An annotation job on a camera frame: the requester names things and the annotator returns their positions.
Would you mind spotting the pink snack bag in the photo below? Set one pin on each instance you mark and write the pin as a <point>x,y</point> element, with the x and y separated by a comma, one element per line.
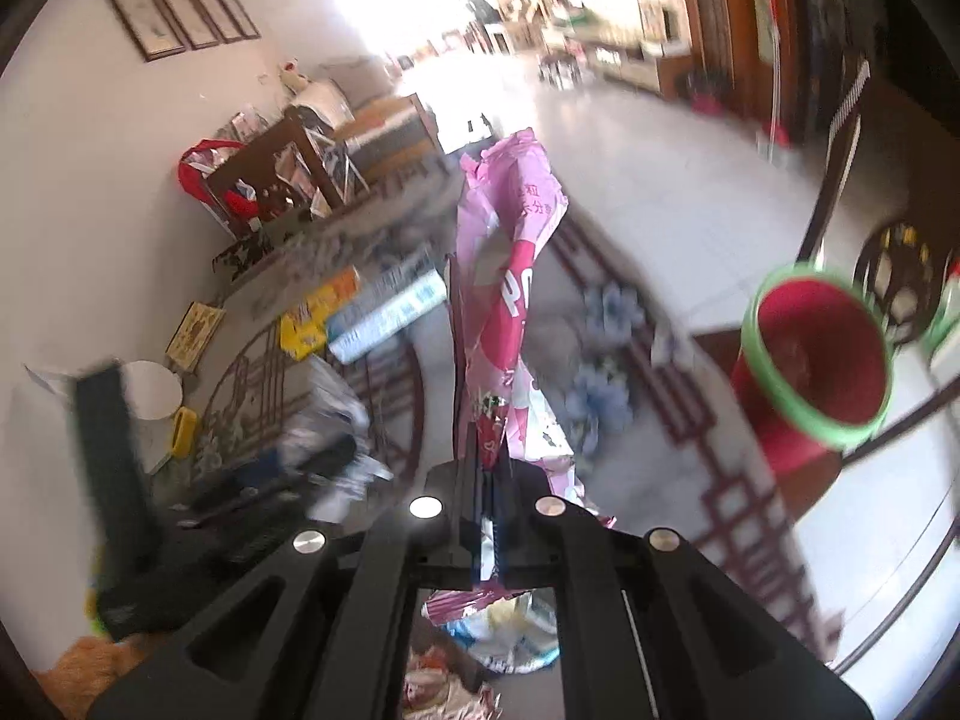
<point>511,206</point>

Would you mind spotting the swivel stool with wheels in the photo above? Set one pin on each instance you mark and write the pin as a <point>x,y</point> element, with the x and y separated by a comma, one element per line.
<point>560,68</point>

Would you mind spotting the red white paper bag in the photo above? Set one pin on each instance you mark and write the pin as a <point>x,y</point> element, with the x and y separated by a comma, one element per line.
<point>432,690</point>

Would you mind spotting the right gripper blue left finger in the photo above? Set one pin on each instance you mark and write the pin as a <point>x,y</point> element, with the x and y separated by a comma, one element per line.
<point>467,508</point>

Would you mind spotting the wooden sofa with cushions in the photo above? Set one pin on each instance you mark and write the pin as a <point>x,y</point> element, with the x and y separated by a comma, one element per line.
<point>378,137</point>

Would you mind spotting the low tv cabinet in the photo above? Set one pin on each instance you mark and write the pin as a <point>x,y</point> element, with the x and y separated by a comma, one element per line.
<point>652,56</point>

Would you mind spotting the blue white long box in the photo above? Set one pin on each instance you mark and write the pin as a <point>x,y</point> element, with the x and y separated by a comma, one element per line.
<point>399,296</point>

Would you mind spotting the small dark stool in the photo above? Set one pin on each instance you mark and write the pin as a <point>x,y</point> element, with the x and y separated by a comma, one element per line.
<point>480,126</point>

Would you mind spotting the dark wooden chair right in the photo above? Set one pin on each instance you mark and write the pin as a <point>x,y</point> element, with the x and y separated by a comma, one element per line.
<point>905,263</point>

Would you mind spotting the gold patterned flat box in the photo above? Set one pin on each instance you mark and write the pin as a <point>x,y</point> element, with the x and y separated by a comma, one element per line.
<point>194,332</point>

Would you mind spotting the floral seat cushion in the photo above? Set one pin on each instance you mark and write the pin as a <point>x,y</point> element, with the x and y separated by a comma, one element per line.
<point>252,254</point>

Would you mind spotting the dark wooden chair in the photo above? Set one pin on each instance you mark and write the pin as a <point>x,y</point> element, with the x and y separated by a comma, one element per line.
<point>905,263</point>
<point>281,169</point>

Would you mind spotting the four framed wall paintings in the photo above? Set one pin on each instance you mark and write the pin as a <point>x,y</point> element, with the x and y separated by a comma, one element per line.
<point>165,28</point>

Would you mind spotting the white desk lamp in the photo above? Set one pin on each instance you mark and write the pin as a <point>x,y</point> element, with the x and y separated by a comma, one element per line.
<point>38,434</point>

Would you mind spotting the yellow orange drink box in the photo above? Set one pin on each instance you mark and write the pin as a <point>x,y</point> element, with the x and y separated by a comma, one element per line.
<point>302,328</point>

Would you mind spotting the dark wooden chair left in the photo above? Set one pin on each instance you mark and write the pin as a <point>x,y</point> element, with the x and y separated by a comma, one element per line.
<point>281,169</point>

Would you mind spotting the red green trash bin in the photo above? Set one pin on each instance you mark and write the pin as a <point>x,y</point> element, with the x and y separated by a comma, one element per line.
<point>814,372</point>

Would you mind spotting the blue white snack packet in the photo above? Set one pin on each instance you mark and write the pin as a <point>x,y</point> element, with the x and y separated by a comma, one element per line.
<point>515,635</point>

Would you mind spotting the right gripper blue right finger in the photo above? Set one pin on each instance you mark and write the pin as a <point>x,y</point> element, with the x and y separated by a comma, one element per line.
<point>508,521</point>

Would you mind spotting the small red floor bin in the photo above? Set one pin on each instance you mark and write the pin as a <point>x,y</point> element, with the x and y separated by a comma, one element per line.
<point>707,90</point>

